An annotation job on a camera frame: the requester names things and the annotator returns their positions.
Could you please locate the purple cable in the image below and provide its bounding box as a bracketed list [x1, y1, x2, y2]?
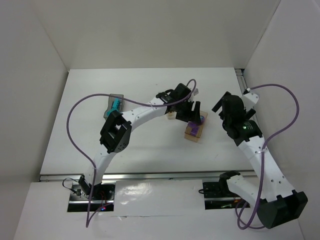
[66, 79, 197, 228]
[235, 83, 300, 230]

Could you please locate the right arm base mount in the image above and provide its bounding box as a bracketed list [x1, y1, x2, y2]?
[198, 182, 244, 210]

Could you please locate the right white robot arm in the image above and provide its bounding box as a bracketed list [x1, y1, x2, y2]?
[212, 88, 308, 229]

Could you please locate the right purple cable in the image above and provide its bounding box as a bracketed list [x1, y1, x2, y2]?
[235, 83, 300, 230]

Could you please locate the large teal lego brick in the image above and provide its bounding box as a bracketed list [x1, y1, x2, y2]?
[103, 98, 123, 120]

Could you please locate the clear plastic container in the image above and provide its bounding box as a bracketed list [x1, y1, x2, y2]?
[166, 111, 176, 120]

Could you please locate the purple printed lego piece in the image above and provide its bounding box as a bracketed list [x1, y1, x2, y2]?
[188, 115, 206, 128]

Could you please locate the grey translucent container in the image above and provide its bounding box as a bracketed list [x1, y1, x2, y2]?
[103, 94, 124, 120]

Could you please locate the aluminium rail front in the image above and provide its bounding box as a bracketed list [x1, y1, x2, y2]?
[39, 170, 258, 181]

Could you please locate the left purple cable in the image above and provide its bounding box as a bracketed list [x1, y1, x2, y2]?
[66, 79, 197, 228]

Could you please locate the purple lego brick stack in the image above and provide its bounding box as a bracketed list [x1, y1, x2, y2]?
[189, 126, 199, 136]

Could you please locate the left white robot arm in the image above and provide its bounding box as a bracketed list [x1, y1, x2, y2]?
[79, 83, 201, 198]

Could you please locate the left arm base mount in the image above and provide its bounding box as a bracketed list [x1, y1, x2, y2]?
[61, 177, 116, 213]

